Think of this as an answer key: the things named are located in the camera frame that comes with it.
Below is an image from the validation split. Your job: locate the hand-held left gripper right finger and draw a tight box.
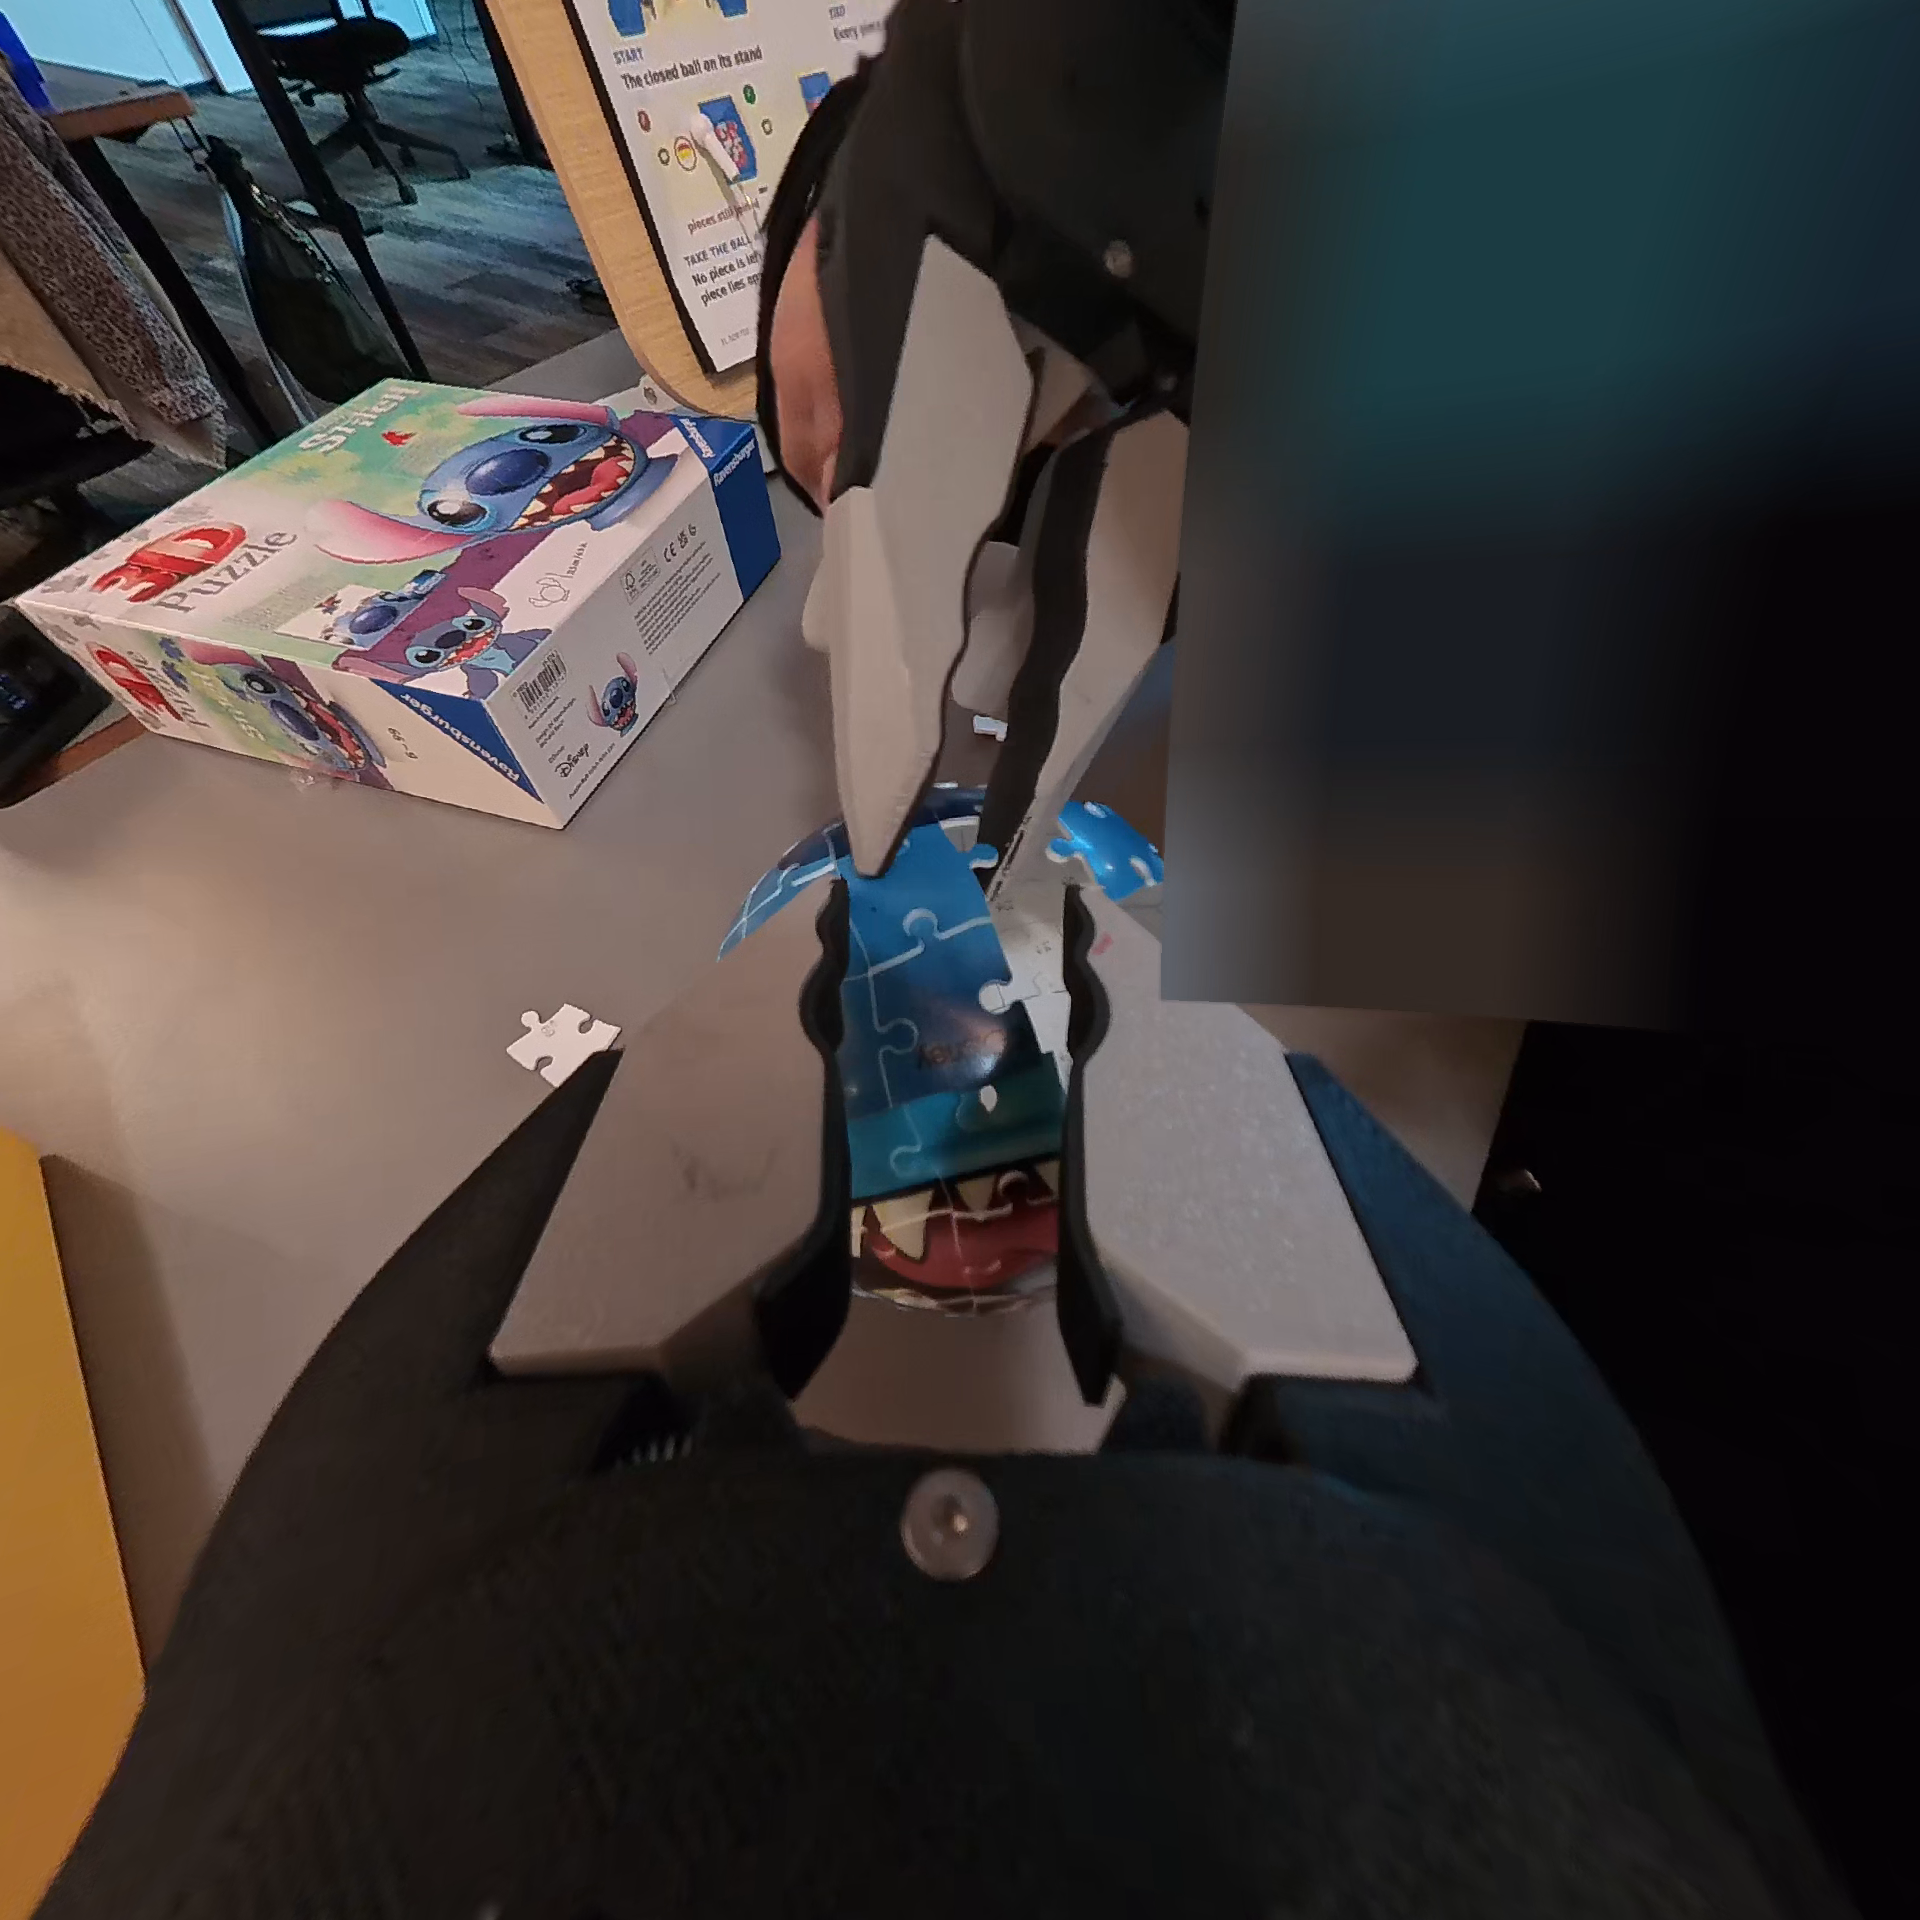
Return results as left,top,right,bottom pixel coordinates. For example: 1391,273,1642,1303
1054,885,1422,1408

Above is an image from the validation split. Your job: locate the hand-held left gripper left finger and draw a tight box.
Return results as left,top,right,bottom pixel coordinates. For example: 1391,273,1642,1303
487,877,858,1406

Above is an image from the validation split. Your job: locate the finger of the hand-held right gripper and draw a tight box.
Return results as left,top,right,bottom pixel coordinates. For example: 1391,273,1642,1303
978,405,1190,906
822,232,1045,883

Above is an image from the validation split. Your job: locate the blue puzzle ball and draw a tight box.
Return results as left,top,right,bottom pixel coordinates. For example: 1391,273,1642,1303
721,782,1167,1322

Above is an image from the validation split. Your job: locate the cartoon print puzzle box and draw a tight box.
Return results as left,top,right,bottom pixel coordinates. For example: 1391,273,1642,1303
15,379,784,832

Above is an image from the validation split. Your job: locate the person's right hand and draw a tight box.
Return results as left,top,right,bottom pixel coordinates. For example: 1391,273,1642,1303
757,206,840,505

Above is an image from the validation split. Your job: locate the wooden instruction board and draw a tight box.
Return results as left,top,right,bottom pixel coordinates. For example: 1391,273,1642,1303
480,0,902,427

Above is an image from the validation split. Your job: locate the black bag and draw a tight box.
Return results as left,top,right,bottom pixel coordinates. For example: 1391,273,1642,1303
203,134,426,410

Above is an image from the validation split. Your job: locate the black office chair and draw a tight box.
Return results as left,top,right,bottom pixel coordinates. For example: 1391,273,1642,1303
289,12,471,209

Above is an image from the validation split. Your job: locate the yellow panel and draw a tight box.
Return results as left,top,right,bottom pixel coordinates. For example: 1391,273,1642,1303
0,1125,150,1920

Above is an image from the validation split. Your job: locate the speckled hanging cloth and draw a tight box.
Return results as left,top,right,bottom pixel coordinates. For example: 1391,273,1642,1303
0,67,230,471

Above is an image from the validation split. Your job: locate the wooden side desk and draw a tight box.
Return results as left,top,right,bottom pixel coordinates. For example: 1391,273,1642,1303
49,82,203,146

